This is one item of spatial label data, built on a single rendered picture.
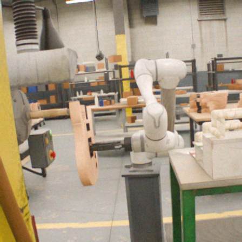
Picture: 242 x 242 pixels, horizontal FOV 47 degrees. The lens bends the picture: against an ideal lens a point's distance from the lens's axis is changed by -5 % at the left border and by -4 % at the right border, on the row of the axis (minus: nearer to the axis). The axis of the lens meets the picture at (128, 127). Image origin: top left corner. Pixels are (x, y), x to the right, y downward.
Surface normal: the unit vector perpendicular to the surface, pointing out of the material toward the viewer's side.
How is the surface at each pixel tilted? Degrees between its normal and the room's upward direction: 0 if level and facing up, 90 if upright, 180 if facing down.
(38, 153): 90
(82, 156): 71
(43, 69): 90
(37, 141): 90
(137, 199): 90
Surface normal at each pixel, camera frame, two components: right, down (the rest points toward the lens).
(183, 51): -0.03, 0.18
